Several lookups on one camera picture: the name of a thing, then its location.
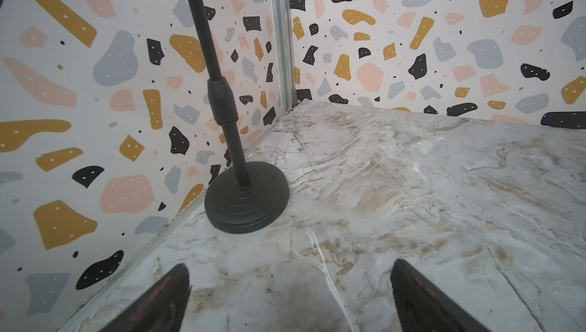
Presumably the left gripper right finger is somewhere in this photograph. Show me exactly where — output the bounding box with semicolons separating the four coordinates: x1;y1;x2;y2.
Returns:
390;259;488;332

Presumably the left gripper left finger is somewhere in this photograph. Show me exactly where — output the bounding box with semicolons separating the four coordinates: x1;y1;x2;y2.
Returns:
101;263;191;332

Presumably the black microphone stand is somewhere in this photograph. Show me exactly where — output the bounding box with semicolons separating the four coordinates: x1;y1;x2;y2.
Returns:
188;0;290;234

